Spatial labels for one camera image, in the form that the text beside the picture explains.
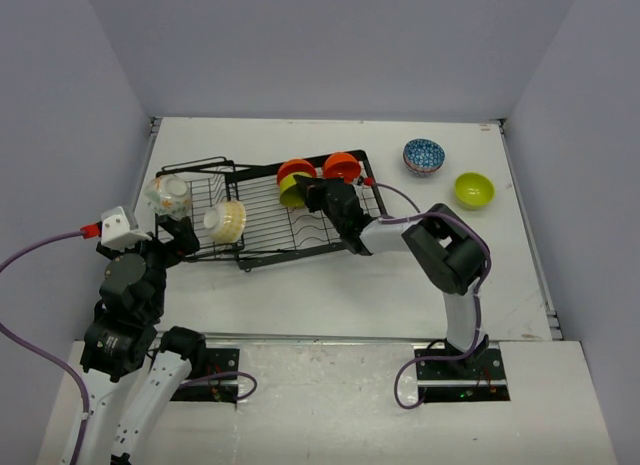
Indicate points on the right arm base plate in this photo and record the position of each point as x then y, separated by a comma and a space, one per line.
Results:
483, 381

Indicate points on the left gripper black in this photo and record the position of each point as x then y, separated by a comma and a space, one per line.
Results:
180, 228

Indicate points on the white bowl leaf pattern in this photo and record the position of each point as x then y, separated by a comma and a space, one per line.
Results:
168, 195

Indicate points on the blue patterned bowl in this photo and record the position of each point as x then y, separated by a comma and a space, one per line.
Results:
423, 157

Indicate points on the white bowl yellow dots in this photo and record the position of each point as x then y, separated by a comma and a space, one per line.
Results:
225, 222

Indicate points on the green bowl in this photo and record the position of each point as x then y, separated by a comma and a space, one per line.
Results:
473, 190
289, 196

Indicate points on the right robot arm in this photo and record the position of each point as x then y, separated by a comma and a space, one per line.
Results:
454, 258

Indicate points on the orange bowl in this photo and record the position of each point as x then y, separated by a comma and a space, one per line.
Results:
341, 165
292, 166

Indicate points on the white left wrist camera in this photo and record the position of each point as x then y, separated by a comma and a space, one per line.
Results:
120, 230

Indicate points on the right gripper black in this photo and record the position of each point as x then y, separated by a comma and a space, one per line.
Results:
312, 191

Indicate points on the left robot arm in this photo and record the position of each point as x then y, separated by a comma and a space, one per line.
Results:
110, 429

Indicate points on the black wire dish rack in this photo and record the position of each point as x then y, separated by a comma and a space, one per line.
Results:
273, 234

